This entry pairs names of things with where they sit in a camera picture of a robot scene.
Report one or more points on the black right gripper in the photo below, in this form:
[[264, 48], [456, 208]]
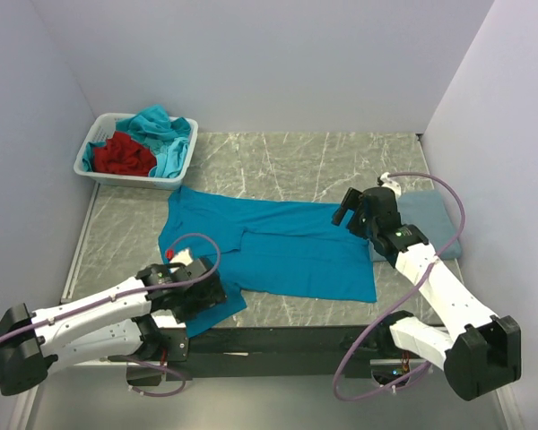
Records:
[[350, 202]]

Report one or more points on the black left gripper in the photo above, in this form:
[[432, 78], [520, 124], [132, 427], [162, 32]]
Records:
[[212, 296]]

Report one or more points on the bright blue t shirt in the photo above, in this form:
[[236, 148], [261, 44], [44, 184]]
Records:
[[281, 248]]

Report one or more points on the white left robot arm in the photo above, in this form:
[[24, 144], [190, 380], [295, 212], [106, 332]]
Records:
[[141, 318]]

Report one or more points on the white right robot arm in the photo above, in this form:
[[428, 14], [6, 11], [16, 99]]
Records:
[[478, 351]]

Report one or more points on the folded grey-blue t shirt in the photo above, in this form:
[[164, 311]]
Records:
[[426, 211]]

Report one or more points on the light aqua t shirt in basket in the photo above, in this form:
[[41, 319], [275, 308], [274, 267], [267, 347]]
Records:
[[170, 158]]

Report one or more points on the black base crossbar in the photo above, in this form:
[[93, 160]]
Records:
[[253, 352]]

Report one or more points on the red t shirt in basket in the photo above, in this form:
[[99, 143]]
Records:
[[121, 155]]

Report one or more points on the teal t shirt in basket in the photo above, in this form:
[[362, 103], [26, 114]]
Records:
[[148, 127]]

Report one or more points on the white plastic laundry basket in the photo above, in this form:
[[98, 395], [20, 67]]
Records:
[[102, 128]]

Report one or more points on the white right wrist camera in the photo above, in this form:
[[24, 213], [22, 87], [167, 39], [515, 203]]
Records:
[[386, 181]]

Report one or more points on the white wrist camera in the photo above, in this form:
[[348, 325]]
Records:
[[177, 259], [386, 181]]

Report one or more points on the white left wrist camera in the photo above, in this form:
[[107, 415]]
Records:
[[177, 259]]

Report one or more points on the aluminium frame rail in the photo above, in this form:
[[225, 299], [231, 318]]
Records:
[[27, 404]]

